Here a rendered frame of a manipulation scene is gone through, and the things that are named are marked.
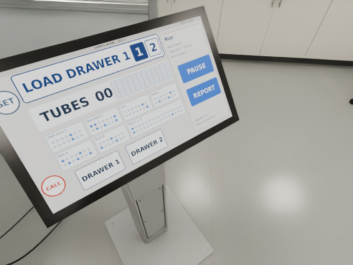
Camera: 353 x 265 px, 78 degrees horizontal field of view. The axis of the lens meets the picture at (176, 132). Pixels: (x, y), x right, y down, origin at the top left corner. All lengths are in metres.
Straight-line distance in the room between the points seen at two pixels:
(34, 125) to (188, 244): 1.12
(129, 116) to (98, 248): 1.12
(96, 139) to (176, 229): 1.03
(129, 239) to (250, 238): 0.72
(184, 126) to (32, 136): 0.32
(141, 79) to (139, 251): 1.08
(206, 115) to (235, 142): 1.30
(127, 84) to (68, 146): 0.17
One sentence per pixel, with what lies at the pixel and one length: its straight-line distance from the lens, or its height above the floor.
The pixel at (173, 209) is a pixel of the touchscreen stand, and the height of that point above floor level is 0.04.
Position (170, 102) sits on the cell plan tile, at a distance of 0.52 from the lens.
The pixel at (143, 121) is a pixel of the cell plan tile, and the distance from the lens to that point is 0.50.
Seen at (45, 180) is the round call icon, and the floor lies 1.03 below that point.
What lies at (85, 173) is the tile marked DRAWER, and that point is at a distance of 0.49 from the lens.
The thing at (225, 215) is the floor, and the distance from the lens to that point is 1.53.
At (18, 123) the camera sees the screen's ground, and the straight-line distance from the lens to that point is 0.48.
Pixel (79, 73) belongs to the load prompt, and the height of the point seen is 1.15.
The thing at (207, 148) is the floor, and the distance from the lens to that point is 1.77.
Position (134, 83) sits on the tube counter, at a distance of 0.50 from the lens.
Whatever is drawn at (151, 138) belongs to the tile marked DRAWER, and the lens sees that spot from 0.50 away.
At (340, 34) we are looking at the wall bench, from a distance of 2.98.
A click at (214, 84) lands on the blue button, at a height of 1.05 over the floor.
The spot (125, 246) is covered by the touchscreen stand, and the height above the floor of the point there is 0.03.
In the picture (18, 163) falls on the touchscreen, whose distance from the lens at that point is 0.49.
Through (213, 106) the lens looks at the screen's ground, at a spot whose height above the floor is 1.02.
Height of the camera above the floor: 1.40
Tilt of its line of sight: 49 degrees down
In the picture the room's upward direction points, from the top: 1 degrees clockwise
